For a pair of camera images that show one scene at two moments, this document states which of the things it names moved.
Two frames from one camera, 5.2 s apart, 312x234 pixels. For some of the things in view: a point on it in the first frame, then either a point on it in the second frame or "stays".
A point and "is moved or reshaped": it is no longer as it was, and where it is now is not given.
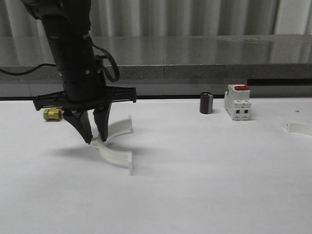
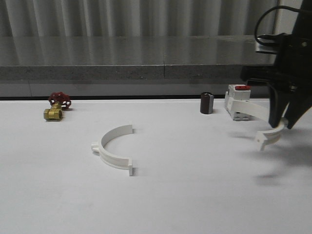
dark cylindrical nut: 206,102 stays
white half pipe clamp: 120,158 is moved or reshaped
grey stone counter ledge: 173,66 stays
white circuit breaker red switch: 237,102 stays
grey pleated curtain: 111,18 stays
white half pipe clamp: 296,127 -> 264,139
